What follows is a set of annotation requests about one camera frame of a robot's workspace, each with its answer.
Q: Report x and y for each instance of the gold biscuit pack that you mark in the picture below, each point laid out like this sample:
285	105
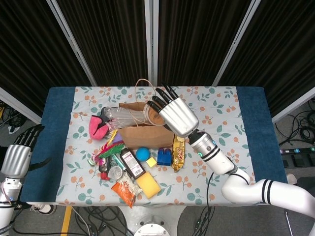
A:
178	155

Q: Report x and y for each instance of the white partition post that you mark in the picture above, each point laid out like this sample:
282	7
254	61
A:
71	41
151	41
236	41

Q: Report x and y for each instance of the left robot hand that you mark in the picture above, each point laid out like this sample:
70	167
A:
14	157

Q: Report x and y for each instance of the blue table cover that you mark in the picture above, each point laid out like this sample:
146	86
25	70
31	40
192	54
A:
258	118

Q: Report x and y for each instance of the colourful feather shuttlecock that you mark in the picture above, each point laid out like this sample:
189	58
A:
110	150

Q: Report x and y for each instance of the black bottle red cap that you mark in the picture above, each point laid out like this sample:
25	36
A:
104	167

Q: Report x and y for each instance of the purple foam block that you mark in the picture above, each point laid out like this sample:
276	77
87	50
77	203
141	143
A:
118	138

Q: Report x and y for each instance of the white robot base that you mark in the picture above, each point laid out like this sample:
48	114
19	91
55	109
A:
155	227

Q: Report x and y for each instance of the dark trouser leg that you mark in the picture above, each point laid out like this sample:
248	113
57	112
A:
307	182

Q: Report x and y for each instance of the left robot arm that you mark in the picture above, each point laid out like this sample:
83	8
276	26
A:
7	204

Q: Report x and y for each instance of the blue ball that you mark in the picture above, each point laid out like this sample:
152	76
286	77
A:
142	154

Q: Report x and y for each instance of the white sneaker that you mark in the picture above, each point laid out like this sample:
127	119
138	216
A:
44	209
291	178

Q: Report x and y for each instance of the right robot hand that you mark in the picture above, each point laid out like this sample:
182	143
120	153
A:
179	118

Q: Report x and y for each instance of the green white tube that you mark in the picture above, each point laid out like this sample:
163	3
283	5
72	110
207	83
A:
119	161

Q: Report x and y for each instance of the orange snack packet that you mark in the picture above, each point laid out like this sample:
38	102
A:
125	190

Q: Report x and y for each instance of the black pleated curtain panel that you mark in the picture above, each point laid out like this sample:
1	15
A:
24	49
285	49
194	39
108	39

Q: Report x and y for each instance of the yellow sponge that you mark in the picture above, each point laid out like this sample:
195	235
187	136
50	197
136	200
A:
147	185

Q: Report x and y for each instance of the brown bottle purple label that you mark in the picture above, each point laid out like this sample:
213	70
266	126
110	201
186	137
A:
133	163

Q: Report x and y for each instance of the clear plastic cup sleeve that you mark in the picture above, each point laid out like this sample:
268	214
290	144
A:
123	116

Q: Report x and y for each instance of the brown paper bag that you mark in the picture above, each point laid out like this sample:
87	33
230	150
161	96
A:
147	137

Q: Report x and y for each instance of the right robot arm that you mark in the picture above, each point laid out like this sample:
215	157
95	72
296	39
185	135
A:
216	157

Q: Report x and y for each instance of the white partition bottom rail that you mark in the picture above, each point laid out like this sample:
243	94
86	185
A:
19	104
295	108

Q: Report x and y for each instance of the pink towel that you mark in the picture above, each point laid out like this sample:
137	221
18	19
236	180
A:
96	130

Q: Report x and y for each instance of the floral tablecloth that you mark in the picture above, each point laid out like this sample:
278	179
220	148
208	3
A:
216	103

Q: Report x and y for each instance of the yellow cube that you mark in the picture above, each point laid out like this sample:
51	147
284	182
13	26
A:
151	162

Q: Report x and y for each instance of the blue toy brick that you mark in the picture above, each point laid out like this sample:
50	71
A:
164	157

